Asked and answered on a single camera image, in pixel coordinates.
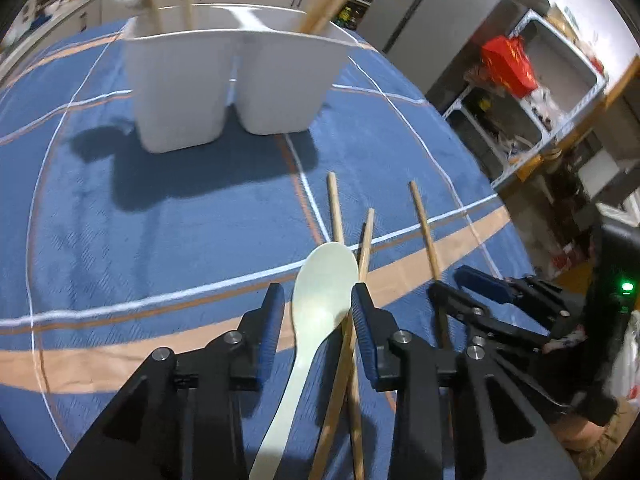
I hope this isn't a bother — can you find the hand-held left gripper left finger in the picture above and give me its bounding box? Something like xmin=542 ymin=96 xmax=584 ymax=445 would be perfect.
xmin=55 ymin=282 xmax=287 ymax=480

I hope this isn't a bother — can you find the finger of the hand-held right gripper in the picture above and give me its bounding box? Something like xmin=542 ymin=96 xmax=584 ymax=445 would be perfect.
xmin=428 ymin=281 xmax=572 ymax=412
xmin=454 ymin=265 xmax=572 ymax=335

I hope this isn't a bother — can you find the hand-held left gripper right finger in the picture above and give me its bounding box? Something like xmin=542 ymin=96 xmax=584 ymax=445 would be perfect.
xmin=350 ymin=282 xmax=583 ymax=480

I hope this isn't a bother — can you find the cream plastic spoon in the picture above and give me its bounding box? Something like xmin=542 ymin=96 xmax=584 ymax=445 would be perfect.
xmin=248 ymin=241 xmax=360 ymax=480

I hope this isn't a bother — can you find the white utensil holder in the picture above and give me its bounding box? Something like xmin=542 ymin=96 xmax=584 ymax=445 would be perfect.
xmin=121 ymin=2 xmax=358 ymax=154

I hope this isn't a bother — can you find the white plastic bag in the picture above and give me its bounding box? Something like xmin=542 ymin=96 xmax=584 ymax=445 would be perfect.
xmin=607 ymin=310 xmax=640 ymax=401

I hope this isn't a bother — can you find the blue plaid tablecloth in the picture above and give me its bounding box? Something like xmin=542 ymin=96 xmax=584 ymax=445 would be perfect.
xmin=0 ymin=15 xmax=536 ymax=480

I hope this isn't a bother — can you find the person's brown clothing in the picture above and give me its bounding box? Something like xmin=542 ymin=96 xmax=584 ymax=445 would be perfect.
xmin=550 ymin=400 xmax=636 ymax=480

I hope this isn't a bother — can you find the white metal shelf rack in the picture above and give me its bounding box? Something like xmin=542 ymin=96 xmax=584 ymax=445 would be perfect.
xmin=440 ymin=7 xmax=611 ymax=186

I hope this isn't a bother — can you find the red bag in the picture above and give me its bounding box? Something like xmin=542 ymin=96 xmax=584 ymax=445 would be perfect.
xmin=481 ymin=35 xmax=538 ymax=98

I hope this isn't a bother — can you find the grey refrigerator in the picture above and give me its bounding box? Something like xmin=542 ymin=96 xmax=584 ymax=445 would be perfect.
xmin=357 ymin=0 xmax=506 ymax=96

